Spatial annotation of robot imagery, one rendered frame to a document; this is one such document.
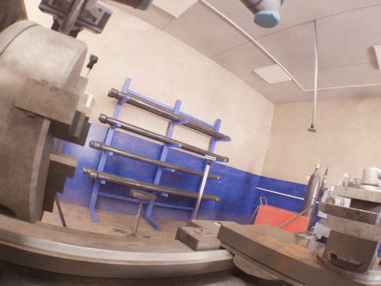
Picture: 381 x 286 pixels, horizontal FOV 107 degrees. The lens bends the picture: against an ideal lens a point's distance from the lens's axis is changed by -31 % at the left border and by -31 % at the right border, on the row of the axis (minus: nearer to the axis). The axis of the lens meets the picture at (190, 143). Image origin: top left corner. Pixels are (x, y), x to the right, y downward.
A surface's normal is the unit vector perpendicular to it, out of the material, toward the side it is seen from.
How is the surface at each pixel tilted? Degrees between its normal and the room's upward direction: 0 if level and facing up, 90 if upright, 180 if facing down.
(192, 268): 90
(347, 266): 90
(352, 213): 90
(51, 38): 46
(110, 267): 90
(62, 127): 169
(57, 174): 109
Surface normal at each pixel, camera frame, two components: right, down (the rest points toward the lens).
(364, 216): -0.81, -0.29
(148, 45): 0.55, 0.05
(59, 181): 0.43, 0.36
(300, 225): -0.56, -0.25
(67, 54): 0.59, -0.52
